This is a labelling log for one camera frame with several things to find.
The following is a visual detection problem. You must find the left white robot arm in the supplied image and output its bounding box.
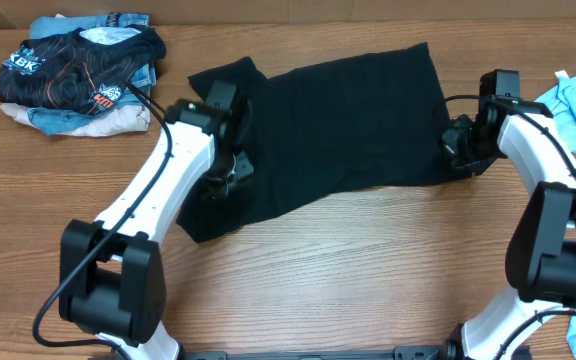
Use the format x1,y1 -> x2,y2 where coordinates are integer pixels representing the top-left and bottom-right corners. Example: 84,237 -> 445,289
57,99 -> 252,359

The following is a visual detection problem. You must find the black orange patterned shirt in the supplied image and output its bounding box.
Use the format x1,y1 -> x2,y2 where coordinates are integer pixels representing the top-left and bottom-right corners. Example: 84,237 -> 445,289
0,26 -> 166,115

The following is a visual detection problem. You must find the folded blue denim garment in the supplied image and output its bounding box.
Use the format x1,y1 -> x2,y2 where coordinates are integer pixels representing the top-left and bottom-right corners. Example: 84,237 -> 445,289
27,12 -> 158,137

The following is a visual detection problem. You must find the folded cream white garment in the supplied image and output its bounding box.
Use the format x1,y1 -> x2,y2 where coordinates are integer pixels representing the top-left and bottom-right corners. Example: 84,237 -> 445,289
0,103 -> 150,137

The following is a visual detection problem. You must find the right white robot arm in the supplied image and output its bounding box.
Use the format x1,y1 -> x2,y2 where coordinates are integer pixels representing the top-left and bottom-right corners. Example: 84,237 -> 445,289
436,96 -> 576,359

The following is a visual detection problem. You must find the black t-shirt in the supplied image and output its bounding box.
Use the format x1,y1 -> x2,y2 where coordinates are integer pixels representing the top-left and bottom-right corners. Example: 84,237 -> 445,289
177,43 -> 459,243

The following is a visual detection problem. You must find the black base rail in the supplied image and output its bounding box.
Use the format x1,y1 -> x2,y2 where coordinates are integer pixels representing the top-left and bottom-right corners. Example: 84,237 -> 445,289
181,342 -> 466,360

